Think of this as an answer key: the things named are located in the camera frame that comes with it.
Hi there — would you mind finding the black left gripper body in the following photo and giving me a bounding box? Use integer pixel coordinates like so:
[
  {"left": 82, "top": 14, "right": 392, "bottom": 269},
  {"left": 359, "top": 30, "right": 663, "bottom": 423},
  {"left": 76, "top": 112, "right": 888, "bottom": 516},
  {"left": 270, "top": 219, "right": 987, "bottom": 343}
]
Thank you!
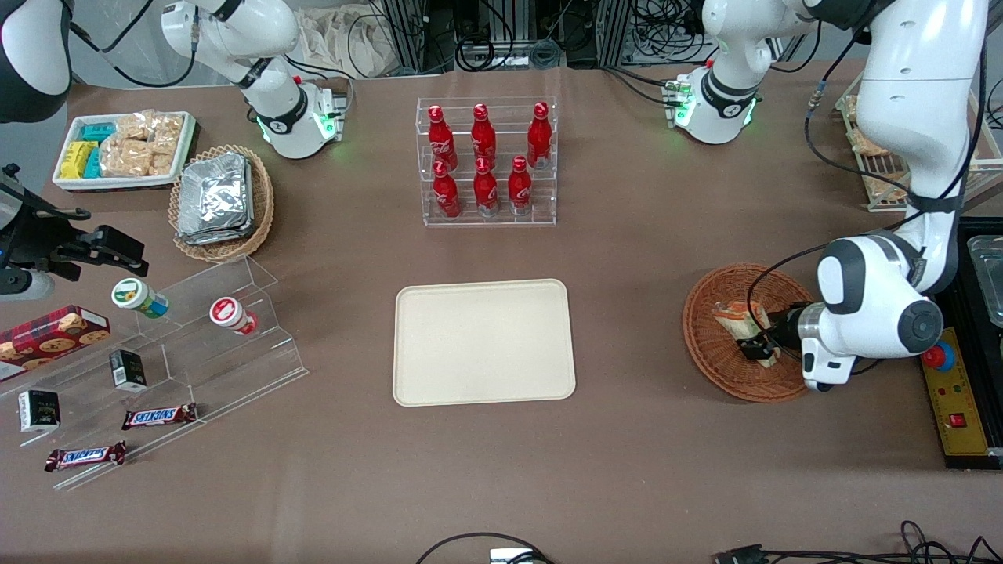
[{"left": 776, "top": 307, "right": 806, "bottom": 355}]

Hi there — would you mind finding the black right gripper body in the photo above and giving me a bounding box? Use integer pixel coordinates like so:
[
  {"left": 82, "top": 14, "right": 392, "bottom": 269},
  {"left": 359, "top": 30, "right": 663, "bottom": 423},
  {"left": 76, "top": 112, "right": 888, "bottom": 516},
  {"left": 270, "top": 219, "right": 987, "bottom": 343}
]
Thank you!
[{"left": 0, "top": 164, "right": 89, "bottom": 275}]

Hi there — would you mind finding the triangle sandwich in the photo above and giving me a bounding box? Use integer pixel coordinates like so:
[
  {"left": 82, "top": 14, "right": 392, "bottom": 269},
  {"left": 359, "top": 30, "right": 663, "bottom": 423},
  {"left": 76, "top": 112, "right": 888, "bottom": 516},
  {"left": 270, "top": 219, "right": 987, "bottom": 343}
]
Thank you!
[{"left": 711, "top": 300, "right": 781, "bottom": 369}]

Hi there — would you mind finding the round brown wicker basket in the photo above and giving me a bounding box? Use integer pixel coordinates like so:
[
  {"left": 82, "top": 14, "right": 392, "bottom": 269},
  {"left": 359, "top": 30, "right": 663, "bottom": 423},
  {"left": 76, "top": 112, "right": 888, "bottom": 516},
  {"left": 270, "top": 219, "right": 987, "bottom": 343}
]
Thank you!
[{"left": 683, "top": 264, "right": 820, "bottom": 403}]

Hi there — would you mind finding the white rectangular snack tray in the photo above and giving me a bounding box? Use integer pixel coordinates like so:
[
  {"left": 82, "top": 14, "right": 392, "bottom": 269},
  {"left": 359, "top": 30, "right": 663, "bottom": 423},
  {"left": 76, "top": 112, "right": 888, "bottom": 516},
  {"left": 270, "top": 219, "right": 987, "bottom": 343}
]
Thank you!
[{"left": 52, "top": 111, "right": 197, "bottom": 191}]

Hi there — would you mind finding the oval tan wicker basket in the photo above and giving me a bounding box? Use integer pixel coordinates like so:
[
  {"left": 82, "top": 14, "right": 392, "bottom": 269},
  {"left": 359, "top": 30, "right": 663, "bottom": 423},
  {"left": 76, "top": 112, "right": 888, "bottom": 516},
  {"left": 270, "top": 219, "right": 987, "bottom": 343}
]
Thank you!
[{"left": 168, "top": 144, "right": 275, "bottom": 263}]

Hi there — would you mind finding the cream plastic tray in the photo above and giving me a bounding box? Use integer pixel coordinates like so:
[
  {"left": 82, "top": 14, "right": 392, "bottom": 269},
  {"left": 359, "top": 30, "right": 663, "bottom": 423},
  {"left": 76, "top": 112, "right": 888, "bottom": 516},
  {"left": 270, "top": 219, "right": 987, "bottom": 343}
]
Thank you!
[{"left": 393, "top": 279, "right": 577, "bottom": 407}]

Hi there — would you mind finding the green lid cup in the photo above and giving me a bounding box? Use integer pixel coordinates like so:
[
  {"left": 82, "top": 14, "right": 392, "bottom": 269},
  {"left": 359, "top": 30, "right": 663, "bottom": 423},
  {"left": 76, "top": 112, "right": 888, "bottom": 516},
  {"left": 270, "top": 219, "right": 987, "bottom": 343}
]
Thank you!
[{"left": 110, "top": 277, "right": 169, "bottom": 319}]

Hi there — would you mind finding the yellow snack pack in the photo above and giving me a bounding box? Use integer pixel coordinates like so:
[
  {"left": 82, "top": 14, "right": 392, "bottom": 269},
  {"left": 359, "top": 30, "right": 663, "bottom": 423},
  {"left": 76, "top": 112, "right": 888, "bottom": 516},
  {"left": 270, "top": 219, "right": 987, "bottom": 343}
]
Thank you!
[{"left": 60, "top": 141, "right": 96, "bottom": 179}]

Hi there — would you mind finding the red tartan cookie box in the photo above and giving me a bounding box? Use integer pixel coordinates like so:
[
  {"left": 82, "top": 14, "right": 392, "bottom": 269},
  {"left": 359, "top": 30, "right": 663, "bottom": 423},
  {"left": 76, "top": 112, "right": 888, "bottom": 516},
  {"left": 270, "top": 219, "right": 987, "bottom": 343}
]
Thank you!
[{"left": 0, "top": 305, "right": 111, "bottom": 382}]

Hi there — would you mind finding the silver foil container stack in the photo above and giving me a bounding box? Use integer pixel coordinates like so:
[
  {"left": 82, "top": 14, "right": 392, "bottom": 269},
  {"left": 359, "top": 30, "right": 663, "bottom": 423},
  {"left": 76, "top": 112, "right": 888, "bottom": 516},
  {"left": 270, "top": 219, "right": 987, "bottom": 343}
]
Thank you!
[{"left": 177, "top": 153, "right": 254, "bottom": 246}]

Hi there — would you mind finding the small black box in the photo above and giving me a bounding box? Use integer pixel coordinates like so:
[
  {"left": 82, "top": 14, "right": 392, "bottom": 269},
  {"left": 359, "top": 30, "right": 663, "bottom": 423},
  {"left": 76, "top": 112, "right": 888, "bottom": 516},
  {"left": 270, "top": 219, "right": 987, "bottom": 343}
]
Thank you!
[
  {"left": 109, "top": 349, "right": 148, "bottom": 392},
  {"left": 18, "top": 389, "right": 61, "bottom": 434}
]

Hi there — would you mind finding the red lid cup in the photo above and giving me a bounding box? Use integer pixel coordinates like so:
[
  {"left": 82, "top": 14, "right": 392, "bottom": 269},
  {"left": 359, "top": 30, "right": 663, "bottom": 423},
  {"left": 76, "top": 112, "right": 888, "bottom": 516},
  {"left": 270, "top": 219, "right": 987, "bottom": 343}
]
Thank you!
[{"left": 209, "top": 296, "right": 259, "bottom": 336}]

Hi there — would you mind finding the clear acrylic step display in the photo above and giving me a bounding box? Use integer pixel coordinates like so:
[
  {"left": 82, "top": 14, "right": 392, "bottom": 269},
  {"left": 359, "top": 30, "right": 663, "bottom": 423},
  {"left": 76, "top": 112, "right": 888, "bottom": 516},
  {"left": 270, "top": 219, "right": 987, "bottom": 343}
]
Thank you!
[{"left": 0, "top": 255, "right": 309, "bottom": 492}]

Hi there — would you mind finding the Snickers chocolate bar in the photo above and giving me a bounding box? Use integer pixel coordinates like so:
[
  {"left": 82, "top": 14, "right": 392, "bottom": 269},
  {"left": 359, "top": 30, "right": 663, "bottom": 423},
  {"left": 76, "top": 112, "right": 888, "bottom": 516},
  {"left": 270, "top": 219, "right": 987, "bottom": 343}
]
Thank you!
[
  {"left": 45, "top": 441, "right": 128, "bottom": 472},
  {"left": 121, "top": 403, "right": 198, "bottom": 431}
]

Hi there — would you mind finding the black control box yellow panel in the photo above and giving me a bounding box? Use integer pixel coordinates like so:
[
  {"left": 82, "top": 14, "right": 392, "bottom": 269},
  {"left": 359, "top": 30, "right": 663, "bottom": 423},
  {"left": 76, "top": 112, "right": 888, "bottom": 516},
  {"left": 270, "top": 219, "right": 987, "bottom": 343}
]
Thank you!
[{"left": 917, "top": 218, "right": 1003, "bottom": 471}]

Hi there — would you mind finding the red cola bottle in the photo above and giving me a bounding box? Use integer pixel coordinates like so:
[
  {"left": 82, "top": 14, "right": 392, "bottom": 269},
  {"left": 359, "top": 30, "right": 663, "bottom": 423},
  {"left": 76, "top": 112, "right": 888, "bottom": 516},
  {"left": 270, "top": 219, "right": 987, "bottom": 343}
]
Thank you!
[
  {"left": 433, "top": 161, "right": 462, "bottom": 219},
  {"left": 428, "top": 105, "right": 458, "bottom": 171},
  {"left": 527, "top": 102, "right": 552, "bottom": 169},
  {"left": 471, "top": 103, "right": 498, "bottom": 168},
  {"left": 473, "top": 157, "right": 499, "bottom": 217},
  {"left": 508, "top": 155, "right": 533, "bottom": 215}
]

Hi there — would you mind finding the clear acrylic bottle rack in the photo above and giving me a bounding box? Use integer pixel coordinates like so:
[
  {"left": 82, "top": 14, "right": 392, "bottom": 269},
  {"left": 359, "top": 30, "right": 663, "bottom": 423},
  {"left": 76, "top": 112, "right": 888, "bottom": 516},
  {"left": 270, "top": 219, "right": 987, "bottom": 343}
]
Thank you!
[{"left": 416, "top": 96, "right": 558, "bottom": 227}]

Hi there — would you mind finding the white cloth bag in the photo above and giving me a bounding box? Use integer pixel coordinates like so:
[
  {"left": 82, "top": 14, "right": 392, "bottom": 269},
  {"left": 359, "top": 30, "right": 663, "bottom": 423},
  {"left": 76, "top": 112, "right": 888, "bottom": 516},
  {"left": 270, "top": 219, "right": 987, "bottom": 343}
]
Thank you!
[{"left": 298, "top": 6, "right": 393, "bottom": 78}]

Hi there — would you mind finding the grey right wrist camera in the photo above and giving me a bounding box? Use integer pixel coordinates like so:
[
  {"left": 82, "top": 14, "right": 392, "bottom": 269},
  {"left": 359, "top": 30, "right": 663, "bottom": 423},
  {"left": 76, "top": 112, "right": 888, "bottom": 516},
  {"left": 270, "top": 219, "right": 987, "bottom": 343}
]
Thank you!
[{"left": 0, "top": 270, "right": 56, "bottom": 303}]

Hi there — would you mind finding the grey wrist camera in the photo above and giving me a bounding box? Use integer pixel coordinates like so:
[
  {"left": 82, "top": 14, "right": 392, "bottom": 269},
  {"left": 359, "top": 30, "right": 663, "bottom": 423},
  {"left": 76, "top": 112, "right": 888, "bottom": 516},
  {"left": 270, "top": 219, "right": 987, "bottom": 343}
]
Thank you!
[
  {"left": 0, "top": 270, "right": 56, "bottom": 303},
  {"left": 802, "top": 349, "right": 856, "bottom": 392}
]

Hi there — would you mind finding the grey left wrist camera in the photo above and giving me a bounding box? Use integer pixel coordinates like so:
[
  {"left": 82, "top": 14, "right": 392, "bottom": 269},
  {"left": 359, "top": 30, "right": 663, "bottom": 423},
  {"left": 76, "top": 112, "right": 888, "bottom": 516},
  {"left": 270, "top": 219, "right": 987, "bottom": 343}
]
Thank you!
[{"left": 802, "top": 349, "right": 856, "bottom": 392}]

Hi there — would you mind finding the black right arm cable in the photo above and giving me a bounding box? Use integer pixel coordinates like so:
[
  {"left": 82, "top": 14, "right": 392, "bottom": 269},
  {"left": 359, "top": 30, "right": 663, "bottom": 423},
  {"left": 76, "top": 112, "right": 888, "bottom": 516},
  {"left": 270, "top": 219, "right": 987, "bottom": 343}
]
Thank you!
[{"left": 69, "top": 0, "right": 198, "bottom": 89}]

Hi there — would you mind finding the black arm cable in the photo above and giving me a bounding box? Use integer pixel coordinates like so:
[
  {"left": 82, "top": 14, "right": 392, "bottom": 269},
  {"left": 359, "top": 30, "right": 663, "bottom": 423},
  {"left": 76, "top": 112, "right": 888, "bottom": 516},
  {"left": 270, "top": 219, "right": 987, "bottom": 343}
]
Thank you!
[
  {"left": 69, "top": 0, "right": 198, "bottom": 89},
  {"left": 747, "top": 23, "right": 990, "bottom": 377}
]

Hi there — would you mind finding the white wire rack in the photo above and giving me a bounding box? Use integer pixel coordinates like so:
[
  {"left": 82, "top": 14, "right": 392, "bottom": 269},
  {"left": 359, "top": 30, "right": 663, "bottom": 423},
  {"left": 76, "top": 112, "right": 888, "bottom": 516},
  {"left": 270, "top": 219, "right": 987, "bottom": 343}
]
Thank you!
[{"left": 835, "top": 70, "right": 1003, "bottom": 212}]

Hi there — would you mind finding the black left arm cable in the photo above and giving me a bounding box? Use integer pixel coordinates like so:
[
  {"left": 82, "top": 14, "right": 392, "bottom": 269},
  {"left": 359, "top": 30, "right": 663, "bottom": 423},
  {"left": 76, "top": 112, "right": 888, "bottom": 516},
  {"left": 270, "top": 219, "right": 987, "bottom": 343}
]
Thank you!
[{"left": 747, "top": 23, "right": 990, "bottom": 377}]

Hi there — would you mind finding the black tangled cable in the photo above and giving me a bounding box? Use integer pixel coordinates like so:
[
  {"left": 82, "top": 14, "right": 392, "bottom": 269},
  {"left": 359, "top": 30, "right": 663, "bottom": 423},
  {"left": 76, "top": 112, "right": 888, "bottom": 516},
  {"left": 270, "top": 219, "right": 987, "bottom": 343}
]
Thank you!
[{"left": 764, "top": 520, "right": 1003, "bottom": 564}]

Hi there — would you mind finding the aluminium frame post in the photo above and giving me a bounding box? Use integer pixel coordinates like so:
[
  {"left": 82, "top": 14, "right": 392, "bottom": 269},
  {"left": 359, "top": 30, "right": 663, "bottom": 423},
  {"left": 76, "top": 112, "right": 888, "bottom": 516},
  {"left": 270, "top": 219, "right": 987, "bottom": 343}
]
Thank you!
[
  {"left": 596, "top": 0, "right": 635, "bottom": 67},
  {"left": 382, "top": 0, "right": 428, "bottom": 75}
]

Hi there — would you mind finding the black looped cable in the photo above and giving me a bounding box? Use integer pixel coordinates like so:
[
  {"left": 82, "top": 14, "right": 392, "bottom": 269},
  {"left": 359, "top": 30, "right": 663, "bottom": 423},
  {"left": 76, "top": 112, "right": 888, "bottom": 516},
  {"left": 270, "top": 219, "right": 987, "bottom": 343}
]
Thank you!
[{"left": 415, "top": 532, "right": 554, "bottom": 564}]

